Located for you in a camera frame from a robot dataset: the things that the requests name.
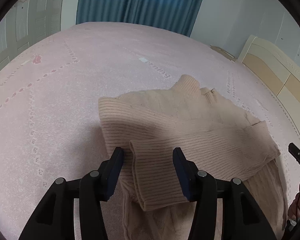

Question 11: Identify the beige ribbed knit sweater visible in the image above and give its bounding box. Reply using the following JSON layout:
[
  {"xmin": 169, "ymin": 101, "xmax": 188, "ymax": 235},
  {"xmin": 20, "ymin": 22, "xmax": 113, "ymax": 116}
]
[{"xmin": 98, "ymin": 75, "xmax": 287, "ymax": 239}]

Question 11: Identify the cream and tan headboard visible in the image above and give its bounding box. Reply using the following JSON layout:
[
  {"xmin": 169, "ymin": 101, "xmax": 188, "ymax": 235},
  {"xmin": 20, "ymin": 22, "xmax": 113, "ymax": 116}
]
[{"xmin": 238, "ymin": 35, "xmax": 300, "ymax": 134}]

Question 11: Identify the pink bed sheet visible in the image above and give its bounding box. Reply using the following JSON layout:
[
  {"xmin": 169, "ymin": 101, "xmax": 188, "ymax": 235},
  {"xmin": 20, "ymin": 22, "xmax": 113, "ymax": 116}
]
[{"xmin": 0, "ymin": 22, "xmax": 300, "ymax": 239}]

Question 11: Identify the tan pillow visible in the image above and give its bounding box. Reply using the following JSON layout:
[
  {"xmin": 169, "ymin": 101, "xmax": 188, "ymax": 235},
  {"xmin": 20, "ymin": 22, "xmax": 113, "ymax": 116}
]
[{"xmin": 210, "ymin": 45, "xmax": 236, "ymax": 62}]

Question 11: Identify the white wardrobe with stickers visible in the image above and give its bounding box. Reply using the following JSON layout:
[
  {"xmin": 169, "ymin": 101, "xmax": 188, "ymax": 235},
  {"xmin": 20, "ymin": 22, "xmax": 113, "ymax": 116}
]
[{"xmin": 0, "ymin": 0, "xmax": 63, "ymax": 71}]

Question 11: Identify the blue curtain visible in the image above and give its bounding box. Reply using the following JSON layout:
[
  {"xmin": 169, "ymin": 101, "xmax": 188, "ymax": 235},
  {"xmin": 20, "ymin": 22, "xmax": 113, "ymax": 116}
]
[{"xmin": 76, "ymin": 0, "xmax": 202, "ymax": 36}]

